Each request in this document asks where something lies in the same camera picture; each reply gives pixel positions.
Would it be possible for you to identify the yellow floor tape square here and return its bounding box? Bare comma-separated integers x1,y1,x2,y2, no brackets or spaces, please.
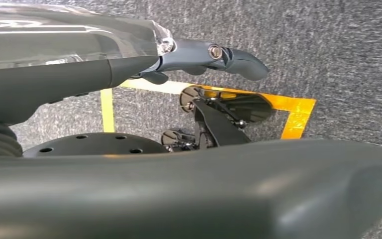
100,79,317,140

